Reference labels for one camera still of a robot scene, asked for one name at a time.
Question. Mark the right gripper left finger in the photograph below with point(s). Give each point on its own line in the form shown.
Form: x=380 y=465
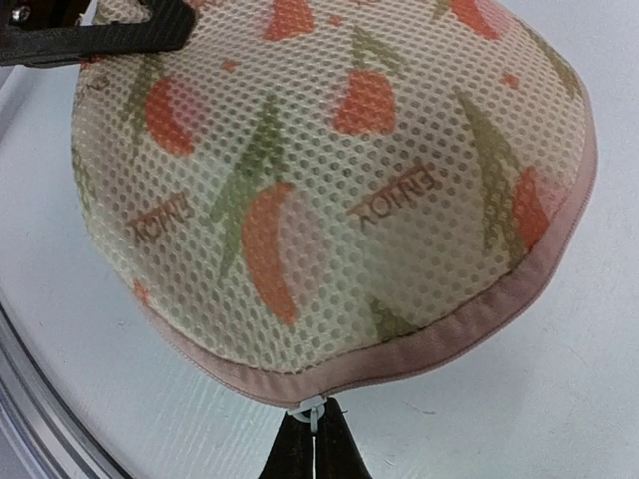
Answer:
x=292 y=453

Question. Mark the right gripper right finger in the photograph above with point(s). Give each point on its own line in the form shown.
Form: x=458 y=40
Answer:
x=337 y=455

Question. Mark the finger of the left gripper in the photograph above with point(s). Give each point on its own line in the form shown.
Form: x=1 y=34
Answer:
x=48 y=34

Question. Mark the white zipper pull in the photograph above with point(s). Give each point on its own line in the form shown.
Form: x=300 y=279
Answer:
x=310 y=412

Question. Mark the floral mesh laundry bag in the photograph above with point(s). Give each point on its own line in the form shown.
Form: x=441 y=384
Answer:
x=316 y=196

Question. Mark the aluminium front rail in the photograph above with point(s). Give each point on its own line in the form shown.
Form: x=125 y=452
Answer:
x=47 y=436

